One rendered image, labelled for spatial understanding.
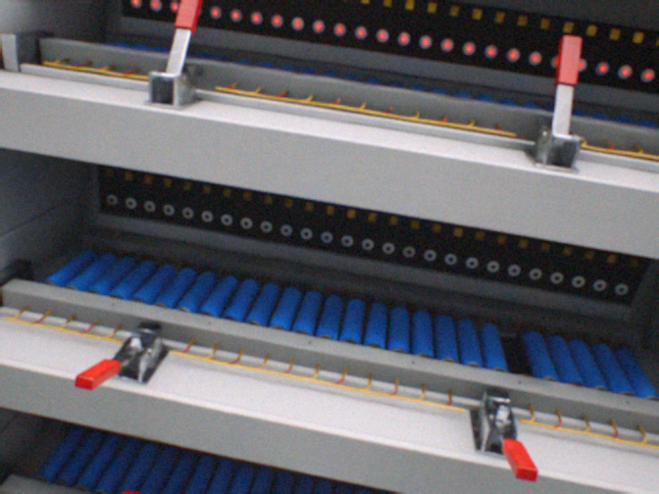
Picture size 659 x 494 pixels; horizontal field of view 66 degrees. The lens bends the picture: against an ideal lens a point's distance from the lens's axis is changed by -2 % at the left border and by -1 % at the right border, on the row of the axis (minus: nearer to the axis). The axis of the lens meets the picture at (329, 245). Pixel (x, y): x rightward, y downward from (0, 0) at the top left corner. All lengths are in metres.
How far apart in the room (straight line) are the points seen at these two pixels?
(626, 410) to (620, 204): 0.16
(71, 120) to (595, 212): 0.36
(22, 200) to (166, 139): 0.20
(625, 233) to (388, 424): 0.21
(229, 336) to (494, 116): 0.26
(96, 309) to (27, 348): 0.06
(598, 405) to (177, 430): 0.31
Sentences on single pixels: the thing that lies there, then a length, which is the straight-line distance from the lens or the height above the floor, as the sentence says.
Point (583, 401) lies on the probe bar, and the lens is 0.44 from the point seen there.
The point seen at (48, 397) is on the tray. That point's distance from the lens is 0.45.
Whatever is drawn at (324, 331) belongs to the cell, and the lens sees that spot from 0.44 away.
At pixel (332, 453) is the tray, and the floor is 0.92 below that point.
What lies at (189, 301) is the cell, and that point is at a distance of 0.46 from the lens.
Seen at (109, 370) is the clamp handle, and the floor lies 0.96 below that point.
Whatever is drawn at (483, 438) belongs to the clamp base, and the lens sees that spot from 0.39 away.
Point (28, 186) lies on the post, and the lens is 0.55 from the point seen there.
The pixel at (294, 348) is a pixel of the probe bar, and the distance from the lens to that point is 0.41.
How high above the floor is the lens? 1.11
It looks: 7 degrees down
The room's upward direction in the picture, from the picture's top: 9 degrees clockwise
